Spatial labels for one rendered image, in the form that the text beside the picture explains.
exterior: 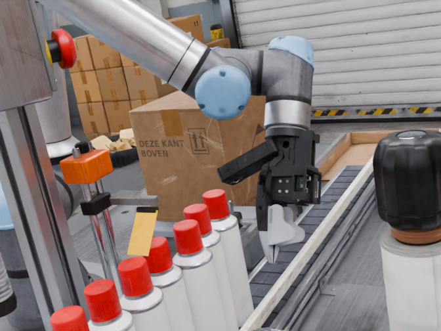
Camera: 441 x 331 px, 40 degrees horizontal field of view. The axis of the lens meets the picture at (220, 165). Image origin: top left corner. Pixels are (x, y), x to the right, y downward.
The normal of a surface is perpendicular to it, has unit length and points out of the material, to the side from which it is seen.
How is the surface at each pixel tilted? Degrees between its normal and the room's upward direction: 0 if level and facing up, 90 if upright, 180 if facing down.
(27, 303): 74
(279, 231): 63
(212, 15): 90
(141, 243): 49
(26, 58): 90
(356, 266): 0
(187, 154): 90
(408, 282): 87
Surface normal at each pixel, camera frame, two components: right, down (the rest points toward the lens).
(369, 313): -0.18, -0.94
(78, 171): -0.46, 0.34
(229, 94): -0.07, 0.34
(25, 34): 0.45, 0.18
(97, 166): 0.87, -0.01
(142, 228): -0.46, -0.37
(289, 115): -0.01, -0.16
